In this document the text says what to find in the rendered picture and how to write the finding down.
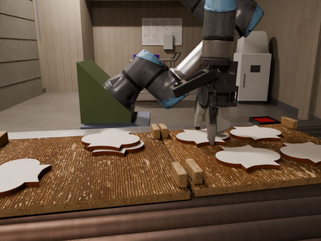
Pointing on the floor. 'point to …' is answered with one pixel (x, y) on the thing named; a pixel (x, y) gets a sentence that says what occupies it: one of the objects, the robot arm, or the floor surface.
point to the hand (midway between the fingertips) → (202, 136)
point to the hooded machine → (253, 68)
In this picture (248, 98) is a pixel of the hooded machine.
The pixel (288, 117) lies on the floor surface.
